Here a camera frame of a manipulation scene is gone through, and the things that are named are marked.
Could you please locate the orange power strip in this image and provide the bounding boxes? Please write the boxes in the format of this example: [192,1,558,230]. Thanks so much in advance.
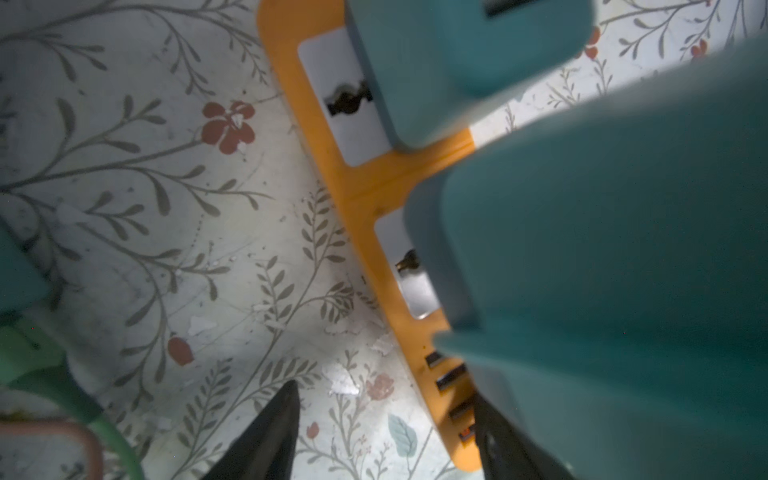
[256,1,481,472]

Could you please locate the teal charger plug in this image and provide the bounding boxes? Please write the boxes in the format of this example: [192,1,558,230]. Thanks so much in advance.
[344,0,596,151]

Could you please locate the teal charger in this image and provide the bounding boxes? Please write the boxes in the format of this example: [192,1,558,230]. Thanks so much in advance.
[404,36,767,479]

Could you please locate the green charging cable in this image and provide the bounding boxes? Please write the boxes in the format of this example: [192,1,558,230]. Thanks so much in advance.
[0,227,145,480]

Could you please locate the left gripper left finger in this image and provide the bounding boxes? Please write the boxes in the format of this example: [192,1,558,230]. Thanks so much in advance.
[202,380,300,480]

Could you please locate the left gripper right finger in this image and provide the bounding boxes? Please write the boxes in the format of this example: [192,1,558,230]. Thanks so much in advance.
[474,394,575,480]

